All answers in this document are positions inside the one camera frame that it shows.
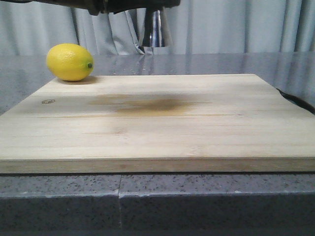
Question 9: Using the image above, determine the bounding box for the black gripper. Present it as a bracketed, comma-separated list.
[87, 0, 181, 15]

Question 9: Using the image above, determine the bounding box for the steel double jigger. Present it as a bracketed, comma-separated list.
[139, 7, 172, 48]

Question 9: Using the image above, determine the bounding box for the yellow lemon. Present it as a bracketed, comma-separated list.
[46, 43, 94, 82]

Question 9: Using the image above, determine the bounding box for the grey curtain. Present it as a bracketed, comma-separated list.
[0, 0, 315, 56]

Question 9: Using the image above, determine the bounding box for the light wooden cutting board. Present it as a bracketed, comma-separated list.
[0, 74, 315, 174]

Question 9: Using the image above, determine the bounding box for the black cable on counter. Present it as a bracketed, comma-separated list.
[275, 88, 315, 112]

